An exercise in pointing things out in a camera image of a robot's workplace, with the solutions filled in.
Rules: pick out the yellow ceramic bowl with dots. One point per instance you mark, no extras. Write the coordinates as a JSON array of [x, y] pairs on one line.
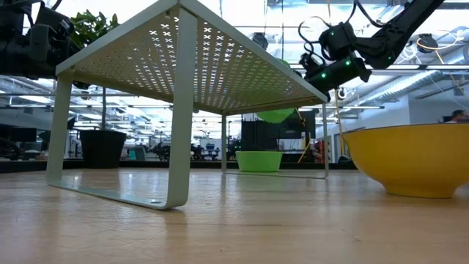
[[414, 161]]

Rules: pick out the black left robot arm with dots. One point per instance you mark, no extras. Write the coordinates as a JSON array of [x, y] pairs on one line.
[[14, 47]]

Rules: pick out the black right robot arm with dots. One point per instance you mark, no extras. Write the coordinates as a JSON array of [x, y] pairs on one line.
[[395, 33]]

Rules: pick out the round white ceiling device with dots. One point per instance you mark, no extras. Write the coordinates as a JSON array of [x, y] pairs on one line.
[[342, 93]]

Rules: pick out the green leafy plant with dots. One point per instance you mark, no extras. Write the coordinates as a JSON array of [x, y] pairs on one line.
[[91, 27]]

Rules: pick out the black ceiling device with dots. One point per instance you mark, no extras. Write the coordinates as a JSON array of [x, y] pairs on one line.
[[260, 40]]

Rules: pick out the black monitor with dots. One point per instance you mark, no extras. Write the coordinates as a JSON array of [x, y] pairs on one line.
[[22, 134]]

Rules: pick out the black panel screens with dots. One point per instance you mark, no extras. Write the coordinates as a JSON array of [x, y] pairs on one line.
[[256, 135]]

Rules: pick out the pale green perforated metal shelf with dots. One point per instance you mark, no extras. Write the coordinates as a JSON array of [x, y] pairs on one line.
[[234, 73]]

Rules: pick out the black plant pot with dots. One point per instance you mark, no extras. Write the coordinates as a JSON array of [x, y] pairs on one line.
[[102, 148]]

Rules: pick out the person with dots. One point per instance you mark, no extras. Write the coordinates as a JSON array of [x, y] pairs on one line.
[[458, 115]]

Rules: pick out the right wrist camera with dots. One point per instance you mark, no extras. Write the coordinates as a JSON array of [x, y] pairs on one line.
[[309, 64]]

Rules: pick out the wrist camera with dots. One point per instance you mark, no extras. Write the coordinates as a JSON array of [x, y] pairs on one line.
[[309, 64], [55, 20]]

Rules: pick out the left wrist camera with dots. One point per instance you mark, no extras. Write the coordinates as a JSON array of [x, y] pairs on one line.
[[55, 20]]

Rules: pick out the black table edge rail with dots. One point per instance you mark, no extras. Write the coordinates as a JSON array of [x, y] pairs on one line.
[[165, 165]]

